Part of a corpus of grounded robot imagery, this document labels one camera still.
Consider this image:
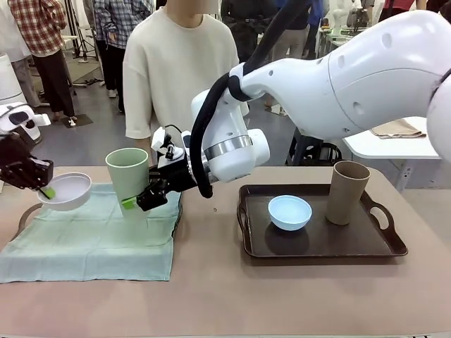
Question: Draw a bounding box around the black sleeved right arm cable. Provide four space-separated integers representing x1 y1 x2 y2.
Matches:
192 0 311 199

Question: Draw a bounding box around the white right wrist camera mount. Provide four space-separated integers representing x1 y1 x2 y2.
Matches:
150 127 193 169

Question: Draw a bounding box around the person in red plaid shirt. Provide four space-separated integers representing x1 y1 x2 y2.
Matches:
8 0 78 126

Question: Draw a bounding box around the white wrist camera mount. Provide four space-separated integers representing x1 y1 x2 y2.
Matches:
150 127 193 169
0 103 52 132

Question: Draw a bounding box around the tall brown cup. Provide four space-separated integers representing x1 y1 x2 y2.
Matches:
324 161 371 226

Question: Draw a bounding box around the white rounded appliance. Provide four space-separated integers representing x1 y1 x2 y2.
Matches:
0 52 23 103

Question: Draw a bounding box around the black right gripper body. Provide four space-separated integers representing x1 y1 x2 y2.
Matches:
147 158 198 194

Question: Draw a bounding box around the black tripod stand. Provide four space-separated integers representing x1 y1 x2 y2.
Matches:
66 0 107 88

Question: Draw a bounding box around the light blue bowl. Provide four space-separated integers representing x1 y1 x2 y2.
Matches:
267 195 313 232

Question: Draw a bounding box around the thin black right camera cable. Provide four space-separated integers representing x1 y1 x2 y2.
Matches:
163 123 185 137

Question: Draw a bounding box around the person in blue plaid shirt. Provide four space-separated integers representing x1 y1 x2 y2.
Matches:
93 0 142 114

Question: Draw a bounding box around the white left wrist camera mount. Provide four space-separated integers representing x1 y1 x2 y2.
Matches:
0 103 52 132

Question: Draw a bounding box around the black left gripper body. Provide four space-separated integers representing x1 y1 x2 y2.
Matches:
0 132 35 192

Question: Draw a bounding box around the dark brown serving tray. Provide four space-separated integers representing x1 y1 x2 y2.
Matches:
18 183 185 244
236 184 409 260

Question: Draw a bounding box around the white bowl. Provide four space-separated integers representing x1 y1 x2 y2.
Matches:
37 172 93 213

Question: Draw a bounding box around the tall light green cup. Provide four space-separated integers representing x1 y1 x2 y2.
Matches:
105 148 151 221

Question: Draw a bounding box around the black plastic stool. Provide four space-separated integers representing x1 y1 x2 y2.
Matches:
285 125 343 167

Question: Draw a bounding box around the light green cloth mat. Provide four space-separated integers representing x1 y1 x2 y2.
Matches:
0 181 184 284

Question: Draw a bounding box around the person in white shirt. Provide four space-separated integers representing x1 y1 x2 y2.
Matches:
0 0 33 106

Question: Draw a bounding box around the person in dark clothes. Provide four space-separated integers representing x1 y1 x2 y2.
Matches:
280 0 321 60

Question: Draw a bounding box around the folded brown cloth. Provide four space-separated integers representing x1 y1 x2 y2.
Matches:
370 118 428 139

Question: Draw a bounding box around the person in light sweater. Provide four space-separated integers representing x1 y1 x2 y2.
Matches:
122 0 241 168

